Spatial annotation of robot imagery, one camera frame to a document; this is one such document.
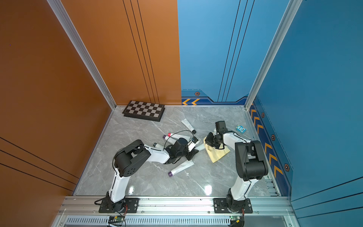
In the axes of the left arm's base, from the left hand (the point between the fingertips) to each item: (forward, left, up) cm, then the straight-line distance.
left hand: (197, 147), depth 94 cm
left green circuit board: (-40, +43, -3) cm, 59 cm away
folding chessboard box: (+31, +37, +3) cm, 48 cm away
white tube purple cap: (+5, +20, +1) cm, 20 cm away
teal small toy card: (+17, -33, 0) cm, 37 cm away
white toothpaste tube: (+1, +28, +2) cm, 28 cm away
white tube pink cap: (+7, +13, +2) cm, 15 cm away
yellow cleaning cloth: (-5, -12, 0) cm, 12 cm away
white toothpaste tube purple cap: (-14, +10, +1) cm, 17 cm away
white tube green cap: (-1, -2, +2) cm, 3 cm away
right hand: (+4, -6, +1) cm, 7 cm away
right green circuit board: (-38, -18, -4) cm, 43 cm away
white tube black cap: (+18, +6, +1) cm, 19 cm away
